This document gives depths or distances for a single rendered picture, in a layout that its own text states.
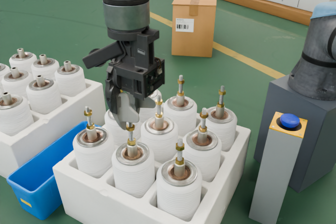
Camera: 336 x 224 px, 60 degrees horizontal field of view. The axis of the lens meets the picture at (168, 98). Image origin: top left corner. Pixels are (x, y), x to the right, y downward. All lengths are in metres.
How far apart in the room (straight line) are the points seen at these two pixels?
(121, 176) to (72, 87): 0.48
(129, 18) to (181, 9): 1.20
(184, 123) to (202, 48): 0.95
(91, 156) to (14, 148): 0.27
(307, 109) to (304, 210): 0.30
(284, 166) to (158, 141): 0.30
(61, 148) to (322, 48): 0.79
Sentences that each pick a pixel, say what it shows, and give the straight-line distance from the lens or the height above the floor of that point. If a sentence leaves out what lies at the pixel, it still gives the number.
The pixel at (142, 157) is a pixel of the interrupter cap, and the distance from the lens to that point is 0.66.
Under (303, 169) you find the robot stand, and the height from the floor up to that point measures 0.09.
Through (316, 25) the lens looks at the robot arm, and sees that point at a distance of 0.81.
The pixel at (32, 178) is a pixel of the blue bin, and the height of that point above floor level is 0.06.
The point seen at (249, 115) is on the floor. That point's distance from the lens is 1.26.
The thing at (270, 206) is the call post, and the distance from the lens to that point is 0.83.
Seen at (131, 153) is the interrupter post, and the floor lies 0.26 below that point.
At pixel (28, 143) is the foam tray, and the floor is 0.15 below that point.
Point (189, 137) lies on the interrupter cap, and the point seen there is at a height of 0.25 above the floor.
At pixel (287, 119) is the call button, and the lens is 0.68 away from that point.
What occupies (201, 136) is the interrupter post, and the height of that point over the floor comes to 0.27.
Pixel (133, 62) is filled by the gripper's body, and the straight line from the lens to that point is 0.51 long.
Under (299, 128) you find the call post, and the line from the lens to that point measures 0.69.
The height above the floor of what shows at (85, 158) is 0.22.
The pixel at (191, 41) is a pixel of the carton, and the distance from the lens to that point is 1.71.
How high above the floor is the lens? 0.71
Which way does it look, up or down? 32 degrees down
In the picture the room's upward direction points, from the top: straight up
